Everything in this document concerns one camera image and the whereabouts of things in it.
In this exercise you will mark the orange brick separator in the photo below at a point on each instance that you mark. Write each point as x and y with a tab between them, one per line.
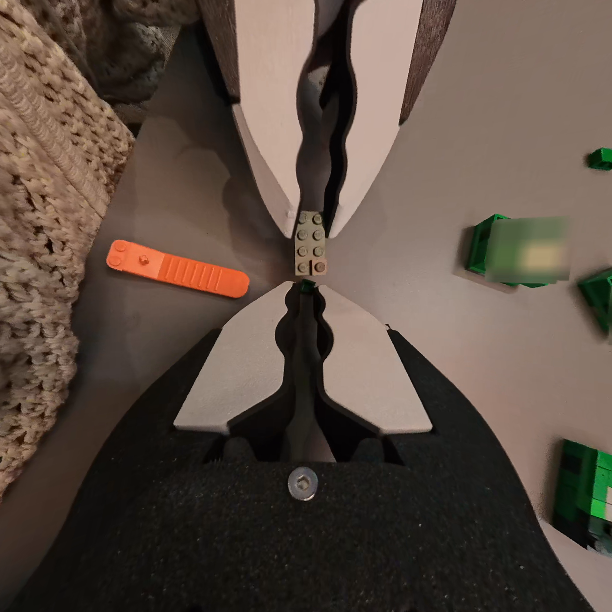
177	270

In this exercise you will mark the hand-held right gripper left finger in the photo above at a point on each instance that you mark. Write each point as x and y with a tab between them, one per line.
239	377

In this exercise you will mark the small dark green lego brick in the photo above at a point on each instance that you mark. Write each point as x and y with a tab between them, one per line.
306	286

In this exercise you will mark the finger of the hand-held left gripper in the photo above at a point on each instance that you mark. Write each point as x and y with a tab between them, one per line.
267	95
377	95

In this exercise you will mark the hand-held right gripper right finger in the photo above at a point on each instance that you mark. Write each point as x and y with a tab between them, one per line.
373	377

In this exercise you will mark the green lego block dark studs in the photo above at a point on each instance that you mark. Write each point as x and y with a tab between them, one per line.
583	492

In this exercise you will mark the green lego face block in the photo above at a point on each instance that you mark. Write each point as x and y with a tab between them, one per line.
597	296
478	248

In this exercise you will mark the bright green lego brick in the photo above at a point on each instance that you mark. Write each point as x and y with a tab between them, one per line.
601	159

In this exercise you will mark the dark green lego assembly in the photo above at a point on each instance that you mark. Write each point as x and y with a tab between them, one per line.
308	239

